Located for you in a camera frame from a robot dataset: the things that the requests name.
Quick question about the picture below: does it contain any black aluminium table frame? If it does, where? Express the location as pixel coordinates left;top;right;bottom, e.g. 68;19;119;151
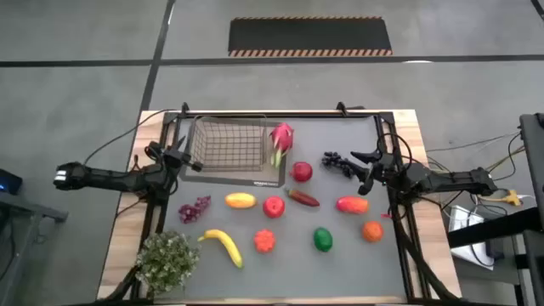
99;101;464;306

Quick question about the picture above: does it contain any yellow banana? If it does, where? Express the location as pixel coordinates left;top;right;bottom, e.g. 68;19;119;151
197;229;245;269

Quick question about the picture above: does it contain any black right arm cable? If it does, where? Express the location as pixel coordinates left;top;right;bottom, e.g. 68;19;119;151
376;132;414;171

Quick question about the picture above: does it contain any red apple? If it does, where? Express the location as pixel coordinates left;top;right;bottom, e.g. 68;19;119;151
289;161;315;184
262;195;286;219

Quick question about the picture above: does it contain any yellow power splitter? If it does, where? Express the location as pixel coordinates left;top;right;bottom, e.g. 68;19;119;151
479;189;523;208

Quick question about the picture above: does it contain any orange fruit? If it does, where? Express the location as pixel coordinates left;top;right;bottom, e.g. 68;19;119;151
361;220;385;244

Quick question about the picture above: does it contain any red orange mango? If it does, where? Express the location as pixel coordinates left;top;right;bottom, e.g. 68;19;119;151
335;195;370;215

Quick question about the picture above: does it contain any yellow orange mango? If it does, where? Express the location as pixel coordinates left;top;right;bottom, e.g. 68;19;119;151
224;192;258;210

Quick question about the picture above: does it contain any black hazard-striped floor mat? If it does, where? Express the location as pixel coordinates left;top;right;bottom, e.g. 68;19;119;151
227;15;394;58

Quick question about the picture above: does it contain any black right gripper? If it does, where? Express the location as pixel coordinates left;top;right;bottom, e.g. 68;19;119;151
350;149;399;196

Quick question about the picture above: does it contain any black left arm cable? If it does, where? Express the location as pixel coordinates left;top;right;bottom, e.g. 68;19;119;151
82;108;179;167

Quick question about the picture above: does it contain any black device with blue light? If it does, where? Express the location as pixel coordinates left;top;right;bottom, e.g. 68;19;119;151
0;168;24;196

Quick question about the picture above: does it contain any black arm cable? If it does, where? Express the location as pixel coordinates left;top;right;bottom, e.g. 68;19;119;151
82;108;179;167
376;132;414;171

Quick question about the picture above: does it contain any grey table mat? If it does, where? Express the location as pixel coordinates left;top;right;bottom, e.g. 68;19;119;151
163;116;407;298

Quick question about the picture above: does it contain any green potted plant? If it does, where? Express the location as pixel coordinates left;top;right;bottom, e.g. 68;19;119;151
134;230;201;298

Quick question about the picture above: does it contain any yellow cable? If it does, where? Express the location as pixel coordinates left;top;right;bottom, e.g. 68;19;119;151
484;144;528;173

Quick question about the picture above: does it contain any grey side desk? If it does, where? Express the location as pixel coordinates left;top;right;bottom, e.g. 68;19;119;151
0;190;69;306

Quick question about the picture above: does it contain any green lime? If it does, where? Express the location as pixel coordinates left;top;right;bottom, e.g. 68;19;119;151
313;227;334;253

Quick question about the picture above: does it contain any black grapes bunch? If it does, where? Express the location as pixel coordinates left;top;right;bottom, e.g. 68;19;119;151
321;151;362;179

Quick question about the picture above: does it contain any pink dragon fruit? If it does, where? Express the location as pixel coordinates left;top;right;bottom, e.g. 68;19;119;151
269;122;295;169

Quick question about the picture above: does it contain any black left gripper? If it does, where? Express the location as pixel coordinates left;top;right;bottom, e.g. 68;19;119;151
163;134;204;173

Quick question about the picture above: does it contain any red chili pepper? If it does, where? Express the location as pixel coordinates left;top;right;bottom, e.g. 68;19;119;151
285;188;320;208

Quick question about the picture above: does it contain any black wire basket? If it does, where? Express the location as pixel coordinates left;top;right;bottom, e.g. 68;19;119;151
186;114;269;172

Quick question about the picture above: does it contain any purple grapes bunch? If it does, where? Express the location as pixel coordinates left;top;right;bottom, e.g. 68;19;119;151
178;195;213;225

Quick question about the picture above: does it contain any black side desk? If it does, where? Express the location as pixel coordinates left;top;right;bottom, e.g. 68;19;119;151
445;112;544;306

